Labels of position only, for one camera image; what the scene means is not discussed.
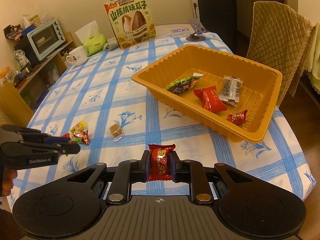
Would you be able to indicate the red snack packet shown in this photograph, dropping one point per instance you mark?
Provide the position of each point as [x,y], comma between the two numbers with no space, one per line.
[160,161]

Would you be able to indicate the grey phone stand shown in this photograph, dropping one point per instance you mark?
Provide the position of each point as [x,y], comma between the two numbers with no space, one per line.
[197,30]

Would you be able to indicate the yellow green small candy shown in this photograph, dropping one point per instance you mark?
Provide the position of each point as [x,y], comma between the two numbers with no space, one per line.
[79,126]

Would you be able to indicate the wooden shelf unit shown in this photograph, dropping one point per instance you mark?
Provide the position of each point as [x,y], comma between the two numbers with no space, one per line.
[60,57]

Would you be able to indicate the red black snack bag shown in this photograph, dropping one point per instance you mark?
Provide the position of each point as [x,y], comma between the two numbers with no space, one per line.
[13,32]

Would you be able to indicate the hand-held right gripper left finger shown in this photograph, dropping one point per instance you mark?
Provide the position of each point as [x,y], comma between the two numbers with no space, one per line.
[148,163]

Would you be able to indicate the sunflower seed bag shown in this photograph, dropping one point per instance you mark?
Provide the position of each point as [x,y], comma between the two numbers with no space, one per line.
[130,22]

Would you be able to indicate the green tissue pack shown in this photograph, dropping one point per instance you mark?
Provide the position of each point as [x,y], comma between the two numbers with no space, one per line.
[95,43]

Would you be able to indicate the red twisted wrapper candy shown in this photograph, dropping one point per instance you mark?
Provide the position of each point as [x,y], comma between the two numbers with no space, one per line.
[84,136]

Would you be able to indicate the brown wrapped candy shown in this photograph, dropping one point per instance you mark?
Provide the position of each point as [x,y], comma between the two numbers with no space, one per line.
[115,129]

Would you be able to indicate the light blue toaster oven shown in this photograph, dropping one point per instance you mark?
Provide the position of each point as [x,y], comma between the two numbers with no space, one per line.
[45,40]

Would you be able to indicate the red white print candy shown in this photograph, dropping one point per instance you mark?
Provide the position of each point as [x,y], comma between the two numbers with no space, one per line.
[237,117]

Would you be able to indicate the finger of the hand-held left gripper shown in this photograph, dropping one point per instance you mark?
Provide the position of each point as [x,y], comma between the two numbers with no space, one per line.
[67,148]
[52,139]

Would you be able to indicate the small white card box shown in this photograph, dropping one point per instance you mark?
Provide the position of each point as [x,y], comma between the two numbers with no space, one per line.
[181,33]

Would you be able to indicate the white mug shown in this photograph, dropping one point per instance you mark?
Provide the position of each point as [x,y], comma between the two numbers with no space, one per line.
[77,56]

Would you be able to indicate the grey striped snack packet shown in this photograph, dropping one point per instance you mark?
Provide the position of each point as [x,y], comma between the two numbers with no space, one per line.
[231,88]
[231,103]

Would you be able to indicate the black cabinet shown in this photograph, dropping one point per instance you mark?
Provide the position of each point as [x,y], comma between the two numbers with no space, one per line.
[217,12]

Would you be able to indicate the green snack bar packet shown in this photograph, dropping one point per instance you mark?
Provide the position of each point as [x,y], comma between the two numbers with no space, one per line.
[181,85]

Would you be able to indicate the sofa with green cover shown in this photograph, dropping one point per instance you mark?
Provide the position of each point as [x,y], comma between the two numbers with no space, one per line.
[313,62]

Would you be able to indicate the chair with quilted cover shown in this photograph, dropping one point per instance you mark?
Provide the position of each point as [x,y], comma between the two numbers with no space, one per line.
[275,42]

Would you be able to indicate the grey cloth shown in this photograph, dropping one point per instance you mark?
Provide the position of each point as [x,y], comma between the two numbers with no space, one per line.
[111,45]

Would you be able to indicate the large red candy packet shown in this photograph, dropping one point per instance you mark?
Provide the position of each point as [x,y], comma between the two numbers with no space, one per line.
[210,100]

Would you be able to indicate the blue checked tablecloth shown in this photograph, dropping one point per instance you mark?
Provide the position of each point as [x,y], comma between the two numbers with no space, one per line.
[125,92]

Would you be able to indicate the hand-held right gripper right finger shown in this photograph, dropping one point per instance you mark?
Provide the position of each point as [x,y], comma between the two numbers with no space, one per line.
[173,166]

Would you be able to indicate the person's left hand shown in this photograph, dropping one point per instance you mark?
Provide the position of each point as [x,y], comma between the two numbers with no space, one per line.
[7,183]

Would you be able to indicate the orange plastic tray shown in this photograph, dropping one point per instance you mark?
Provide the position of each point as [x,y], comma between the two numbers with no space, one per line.
[250,97]

